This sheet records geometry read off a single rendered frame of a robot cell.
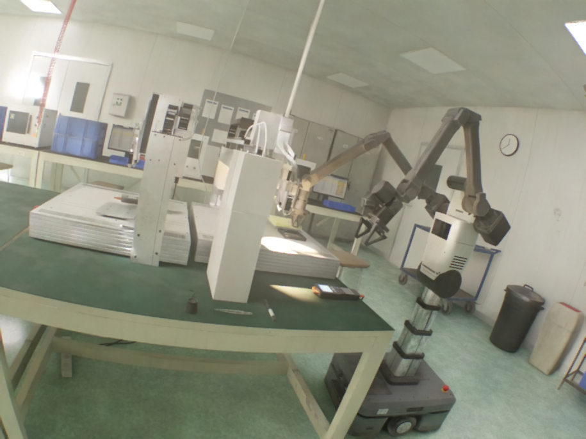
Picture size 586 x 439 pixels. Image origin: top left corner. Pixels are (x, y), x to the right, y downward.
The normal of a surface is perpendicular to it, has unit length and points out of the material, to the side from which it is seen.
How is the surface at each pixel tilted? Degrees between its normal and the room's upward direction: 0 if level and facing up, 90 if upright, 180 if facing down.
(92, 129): 90
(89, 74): 90
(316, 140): 90
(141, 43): 90
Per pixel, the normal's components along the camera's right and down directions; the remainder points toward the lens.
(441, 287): 0.18, 0.22
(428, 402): 0.30, -0.51
